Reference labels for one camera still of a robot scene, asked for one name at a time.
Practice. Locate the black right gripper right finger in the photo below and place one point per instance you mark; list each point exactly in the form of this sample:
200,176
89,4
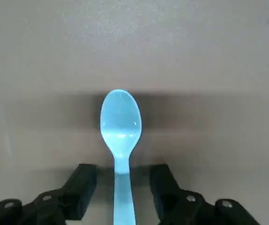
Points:
169,194

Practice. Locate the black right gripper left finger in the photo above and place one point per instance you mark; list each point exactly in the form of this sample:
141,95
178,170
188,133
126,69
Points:
73,194

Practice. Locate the blue plastic spoon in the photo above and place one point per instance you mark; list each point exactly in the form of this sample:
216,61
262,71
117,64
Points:
120,122

